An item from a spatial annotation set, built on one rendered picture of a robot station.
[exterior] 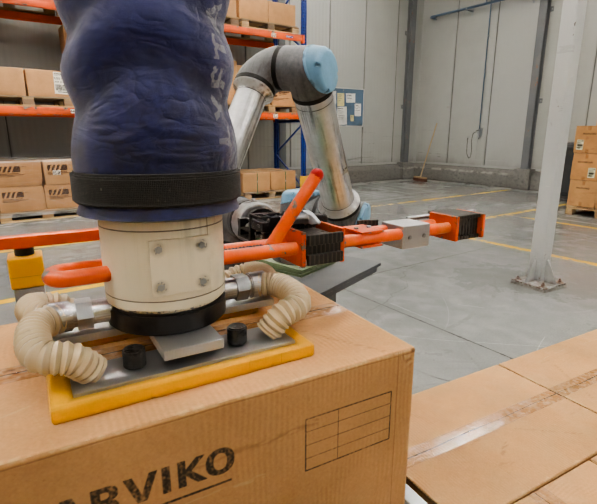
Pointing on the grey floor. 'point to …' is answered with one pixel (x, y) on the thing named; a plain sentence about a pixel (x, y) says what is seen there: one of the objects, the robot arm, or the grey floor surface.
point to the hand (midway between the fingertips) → (319, 241)
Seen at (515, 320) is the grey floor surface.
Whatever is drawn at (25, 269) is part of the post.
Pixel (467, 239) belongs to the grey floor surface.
